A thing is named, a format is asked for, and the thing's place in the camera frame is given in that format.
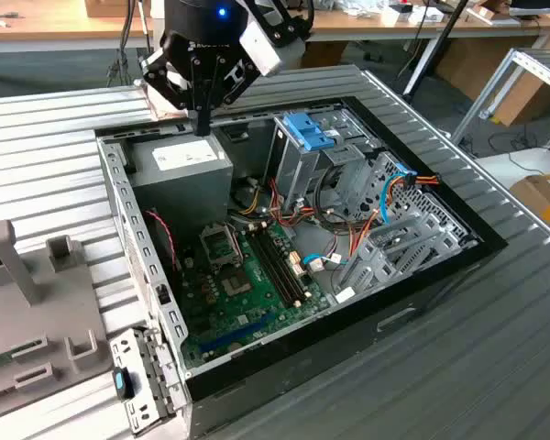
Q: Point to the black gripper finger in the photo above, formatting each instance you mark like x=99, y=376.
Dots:
x=156, y=75
x=214, y=87

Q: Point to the metal disk bay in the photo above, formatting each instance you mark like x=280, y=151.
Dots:
x=389, y=271

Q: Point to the brown cardboard box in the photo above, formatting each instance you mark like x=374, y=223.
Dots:
x=110, y=8
x=323, y=55

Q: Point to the blue plastic drive latch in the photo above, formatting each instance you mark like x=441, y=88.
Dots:
x=307, y=130

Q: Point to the grey power supply unit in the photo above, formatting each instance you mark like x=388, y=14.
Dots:
x=179, y=192

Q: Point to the wooden desk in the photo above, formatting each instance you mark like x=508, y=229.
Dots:
x=348, y=26
x=50, y=25

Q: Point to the metal drive cage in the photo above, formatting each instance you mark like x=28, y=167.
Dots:
x=298, y=174

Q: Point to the CPU socket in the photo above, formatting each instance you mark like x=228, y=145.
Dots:
x=217, y=249

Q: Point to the black RAM slot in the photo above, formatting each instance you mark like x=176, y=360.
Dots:
x=286, y=263
x=272, y=270

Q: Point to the small white box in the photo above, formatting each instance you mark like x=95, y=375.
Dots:
x=394, y=17
x=428, y=14

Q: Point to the square black chipset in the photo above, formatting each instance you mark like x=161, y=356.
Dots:
x=236, y=284

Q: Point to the green motherboard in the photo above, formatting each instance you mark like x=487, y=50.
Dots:
x=252, y=311

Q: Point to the black slanted stand pole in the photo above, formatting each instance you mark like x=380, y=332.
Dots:
x=450, y=25

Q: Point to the blue expansion slot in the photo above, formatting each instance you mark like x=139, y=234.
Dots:
x=238, y=333

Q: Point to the grey parts rack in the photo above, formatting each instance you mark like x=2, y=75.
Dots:
x=50, y=311

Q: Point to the beige flat box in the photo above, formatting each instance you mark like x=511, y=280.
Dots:
x=495, y=19

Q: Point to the black open PC case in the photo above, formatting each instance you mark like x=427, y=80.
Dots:
x=330, y=366

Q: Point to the blue black latch tab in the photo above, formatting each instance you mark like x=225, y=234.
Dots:
x=118, y=382

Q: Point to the dark monitor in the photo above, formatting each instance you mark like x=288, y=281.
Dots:
x=541, y=8

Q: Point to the cardboard box with label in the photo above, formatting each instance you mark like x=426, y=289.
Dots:
x=541, y=197

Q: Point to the brown square base plate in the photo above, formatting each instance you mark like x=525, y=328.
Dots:
x=165, y=116

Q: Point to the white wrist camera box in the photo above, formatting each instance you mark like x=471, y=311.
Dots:
x=261, y=48

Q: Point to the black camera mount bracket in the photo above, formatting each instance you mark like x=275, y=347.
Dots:
x=286, y=34

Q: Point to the aluminium frame shelf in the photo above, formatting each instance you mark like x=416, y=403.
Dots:
x=491, y=91

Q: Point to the silver slot retention bracket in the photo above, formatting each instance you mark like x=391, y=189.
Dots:
x=160, y=366

